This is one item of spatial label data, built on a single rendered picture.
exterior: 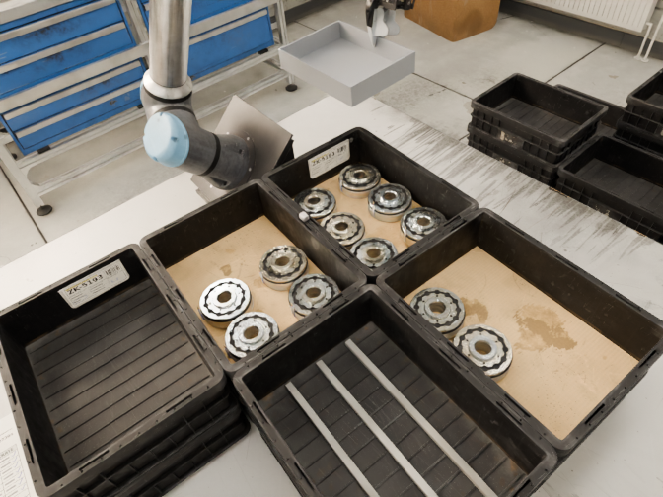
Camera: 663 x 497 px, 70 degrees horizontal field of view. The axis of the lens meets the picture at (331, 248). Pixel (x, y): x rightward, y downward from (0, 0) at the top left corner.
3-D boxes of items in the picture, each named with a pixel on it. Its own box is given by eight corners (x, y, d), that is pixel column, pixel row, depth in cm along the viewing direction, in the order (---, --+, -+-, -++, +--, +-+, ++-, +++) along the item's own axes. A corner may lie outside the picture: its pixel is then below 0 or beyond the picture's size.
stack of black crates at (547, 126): (456, 189, 218) (469, 101, 184) (496, 160, 229) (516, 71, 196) (533, 234, 196) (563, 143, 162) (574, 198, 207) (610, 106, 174)
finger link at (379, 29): (380, 53, 114) (389, 11, 109) (362, 46, 117) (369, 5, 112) (389, 52, 116) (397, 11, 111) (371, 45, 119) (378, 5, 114)
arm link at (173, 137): (192, 184, 123) (145, 170, 112) (181, 146, 128) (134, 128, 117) (222, 155, 117) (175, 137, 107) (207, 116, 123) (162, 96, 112)
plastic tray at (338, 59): (281, 68, 121) (277, 48, 118) (340, 38, 129) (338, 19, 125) (351, 107, 106) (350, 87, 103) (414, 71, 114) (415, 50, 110)
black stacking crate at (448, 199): (268, 214, 119) (259, 178, 110) (360, 163, 129) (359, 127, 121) (372, 316, 96) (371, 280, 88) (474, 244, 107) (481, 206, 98)
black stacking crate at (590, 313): (374, 317, 96) (372, 281, 88) (475, 245, 107) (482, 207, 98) (542, 481, 73) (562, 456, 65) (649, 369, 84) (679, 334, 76)
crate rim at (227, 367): (140, 248, 101) (135, 240, 99) (259, 184, 112) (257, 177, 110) (231, 383, 78) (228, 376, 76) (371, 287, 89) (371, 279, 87)
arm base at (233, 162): (204, 177, 136) (175, 168, 128) (226, 128, 133) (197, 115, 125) (233, 199, 127) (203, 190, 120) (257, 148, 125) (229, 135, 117)
